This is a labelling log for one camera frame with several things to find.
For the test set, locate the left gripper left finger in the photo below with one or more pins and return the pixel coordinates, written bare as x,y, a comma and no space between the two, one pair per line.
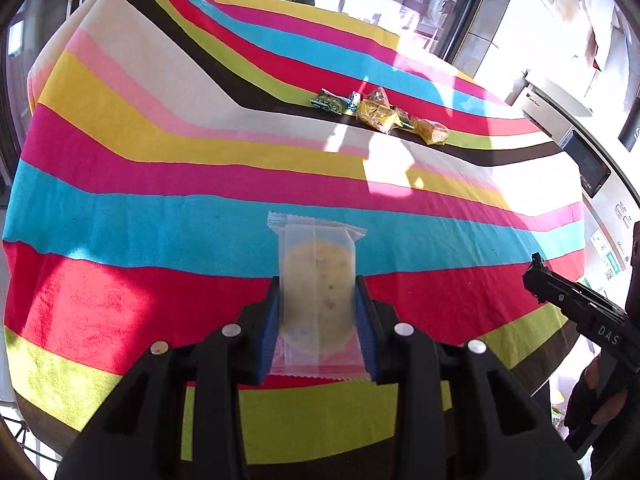
237,354

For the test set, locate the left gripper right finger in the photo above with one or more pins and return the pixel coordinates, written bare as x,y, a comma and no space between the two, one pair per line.
396,353

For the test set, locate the translucent round cookie packet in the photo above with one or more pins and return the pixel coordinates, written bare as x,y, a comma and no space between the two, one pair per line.
317,273

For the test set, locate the white blue snack bag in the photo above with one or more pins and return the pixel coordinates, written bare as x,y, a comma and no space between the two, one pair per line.
353,104

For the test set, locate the green peas snack bag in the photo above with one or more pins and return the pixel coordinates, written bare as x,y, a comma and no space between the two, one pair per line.
330,102

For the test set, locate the right gloved hand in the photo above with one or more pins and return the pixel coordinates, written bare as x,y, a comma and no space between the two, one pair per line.
585,405

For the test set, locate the yellow cake packet upper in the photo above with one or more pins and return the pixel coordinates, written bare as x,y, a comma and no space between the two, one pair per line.
432,133

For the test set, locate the yellow cake packet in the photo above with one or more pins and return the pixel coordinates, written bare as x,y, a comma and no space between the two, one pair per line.
432,133
377,115

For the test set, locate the green white snack packet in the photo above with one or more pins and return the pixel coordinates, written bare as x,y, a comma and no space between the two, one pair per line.
405,120

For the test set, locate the yellow cake packet lower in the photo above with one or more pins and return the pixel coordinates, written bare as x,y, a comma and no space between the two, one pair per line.
377,115

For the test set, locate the white printer appliance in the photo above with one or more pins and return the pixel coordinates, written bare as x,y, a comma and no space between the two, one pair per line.
561,116

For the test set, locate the striped colourful tablecloth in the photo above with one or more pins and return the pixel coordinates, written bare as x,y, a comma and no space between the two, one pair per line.
164,132

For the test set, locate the bread in yellow clear bag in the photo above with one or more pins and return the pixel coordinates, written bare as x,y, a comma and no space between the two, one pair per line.
378,95

